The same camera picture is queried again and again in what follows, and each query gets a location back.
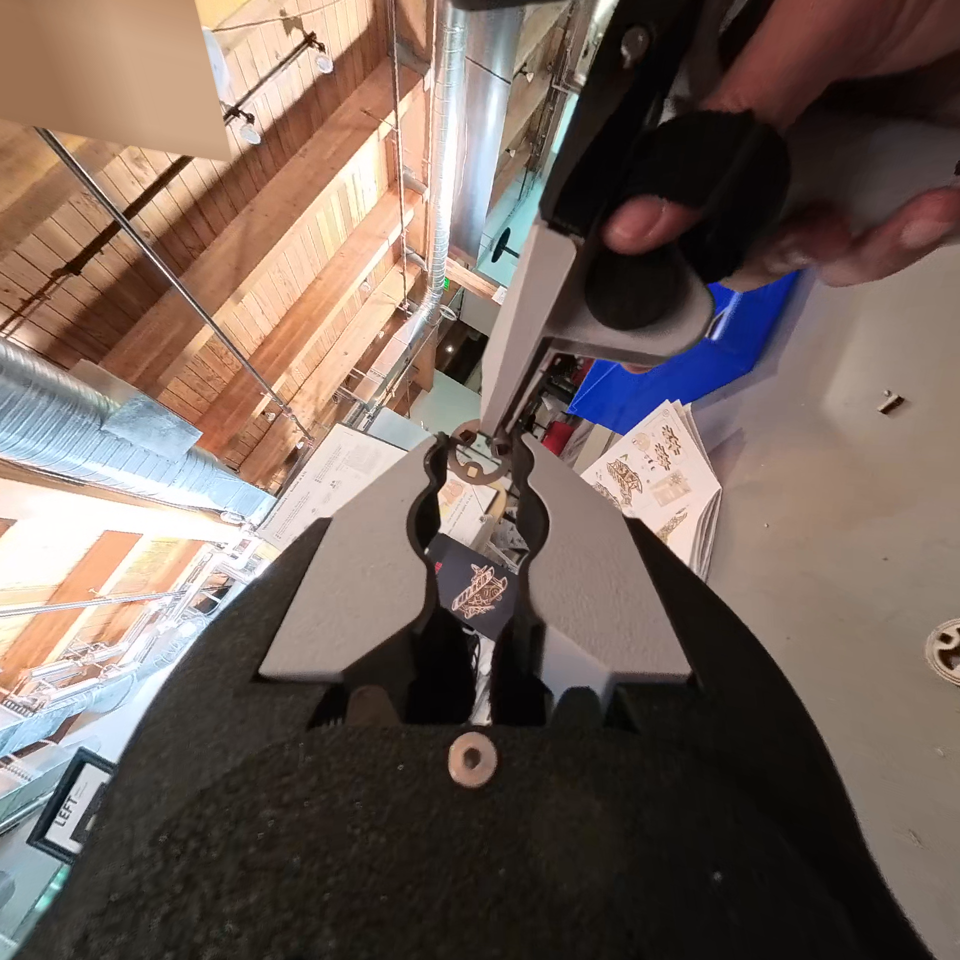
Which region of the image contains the silver spiral duct pipe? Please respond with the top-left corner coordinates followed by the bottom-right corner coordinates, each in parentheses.
top-left (403, 0), bottom-right (526, 369)

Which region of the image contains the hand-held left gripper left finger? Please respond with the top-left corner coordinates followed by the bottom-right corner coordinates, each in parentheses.
top-left (258, 435), bottom-right (451, 687)

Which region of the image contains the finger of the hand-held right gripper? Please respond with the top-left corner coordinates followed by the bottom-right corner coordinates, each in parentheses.
top-left (478, 223), bottom-right (580, 447)

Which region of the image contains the large silver ventilation duct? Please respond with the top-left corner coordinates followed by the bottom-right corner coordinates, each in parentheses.
top-left (0, 336), bottom-right (280, 528)

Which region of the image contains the wooden spoked wheel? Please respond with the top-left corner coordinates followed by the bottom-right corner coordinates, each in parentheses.
top-left (924, 618), bottom-right (960, 685)

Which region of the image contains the white printed instruction sheet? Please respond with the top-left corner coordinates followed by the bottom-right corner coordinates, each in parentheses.
top-left (273, 422), bottom-right (423, 547)

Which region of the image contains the large blue plastic bin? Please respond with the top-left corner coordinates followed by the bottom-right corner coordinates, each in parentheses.
top-left (568, 270), bottom-right (804, 438)

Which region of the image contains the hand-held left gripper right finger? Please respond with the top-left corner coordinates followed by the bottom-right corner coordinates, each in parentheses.
top-left (516, 435), bottom-right (695, 697)

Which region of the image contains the person's right hand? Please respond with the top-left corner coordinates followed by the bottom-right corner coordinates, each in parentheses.
top-left (603, 0), bottom-right (960, 376)

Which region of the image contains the black card with model picture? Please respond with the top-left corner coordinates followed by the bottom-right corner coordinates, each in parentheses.
top-left (429, 541), bottom-right (519, 639)

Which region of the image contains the thin metal ceiling rod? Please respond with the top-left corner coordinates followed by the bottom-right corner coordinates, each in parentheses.
top-left (36, 126), bottom-right (318, 445)

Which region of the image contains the small wooden ring gear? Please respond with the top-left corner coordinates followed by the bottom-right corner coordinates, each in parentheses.
top-left (448, 420), bottom-right (515, 477)

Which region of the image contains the illustrated instruction booklet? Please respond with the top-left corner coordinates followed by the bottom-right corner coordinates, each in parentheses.
top-left (581, 399), bottom-right (725, 582)

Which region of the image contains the grey desk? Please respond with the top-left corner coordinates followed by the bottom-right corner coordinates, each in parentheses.
top-left (577, 247), bottom-right (960, 960)

